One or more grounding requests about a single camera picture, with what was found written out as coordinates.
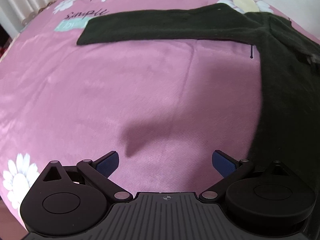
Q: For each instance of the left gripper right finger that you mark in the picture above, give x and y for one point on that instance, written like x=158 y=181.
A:
x=261 y=200

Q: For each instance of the black knit sweater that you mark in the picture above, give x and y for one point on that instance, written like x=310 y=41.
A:
x=288 y=128

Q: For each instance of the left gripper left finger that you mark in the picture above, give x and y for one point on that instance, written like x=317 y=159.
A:
x=68 y=200

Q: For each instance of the pink floral bed sheet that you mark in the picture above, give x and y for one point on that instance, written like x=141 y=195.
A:
x=164 y=106

